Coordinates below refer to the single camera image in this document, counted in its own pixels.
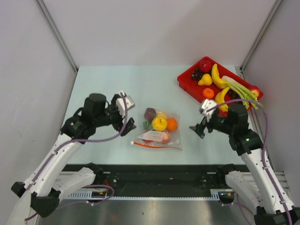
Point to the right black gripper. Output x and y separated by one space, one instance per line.
199 129

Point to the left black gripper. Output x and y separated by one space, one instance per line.
118 125

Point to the green lime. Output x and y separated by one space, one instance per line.
147 125

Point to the orange fruit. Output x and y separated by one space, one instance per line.
208 93
172 124

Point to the yellow lemon fruit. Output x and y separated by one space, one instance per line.
159 124

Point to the clear orange-zip plastic bag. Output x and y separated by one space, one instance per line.
175 137

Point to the pale yellow pear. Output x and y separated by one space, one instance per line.
162 114

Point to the pink peach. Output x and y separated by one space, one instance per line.
156 136

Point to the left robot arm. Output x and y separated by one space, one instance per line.
41 192

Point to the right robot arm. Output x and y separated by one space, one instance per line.
266 198

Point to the lower banana bunch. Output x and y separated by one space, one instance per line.
220 98

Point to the banana bunch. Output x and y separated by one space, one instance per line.
220 98
216 78

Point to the yellow pear in tray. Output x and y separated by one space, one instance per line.
206 80

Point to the red plastic tray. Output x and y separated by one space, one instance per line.
193 89

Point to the upper banana bunch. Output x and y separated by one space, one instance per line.
216 78

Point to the dark grapes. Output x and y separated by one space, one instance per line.
197 75

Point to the red apple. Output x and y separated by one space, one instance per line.
205 66

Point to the red yellow mango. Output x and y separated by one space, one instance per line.
255 90

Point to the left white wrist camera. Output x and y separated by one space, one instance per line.
124 102

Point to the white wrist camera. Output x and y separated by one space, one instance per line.
207 108
124 102

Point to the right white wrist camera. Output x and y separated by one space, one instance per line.
207 108

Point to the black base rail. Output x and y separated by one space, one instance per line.
161 180

